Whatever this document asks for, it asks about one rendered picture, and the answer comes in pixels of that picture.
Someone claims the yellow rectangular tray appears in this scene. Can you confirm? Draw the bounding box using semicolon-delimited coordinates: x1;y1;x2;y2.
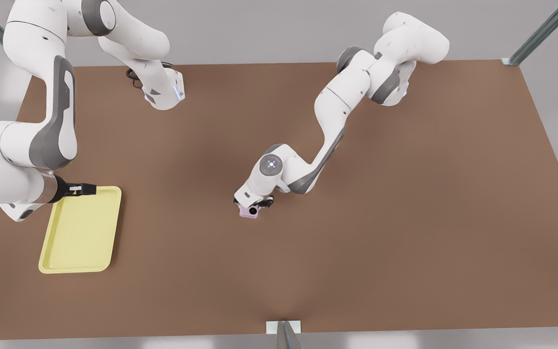
38;186;122;274

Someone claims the black cable loop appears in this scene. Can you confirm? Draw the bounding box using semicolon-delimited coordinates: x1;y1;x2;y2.
125;62;174;89

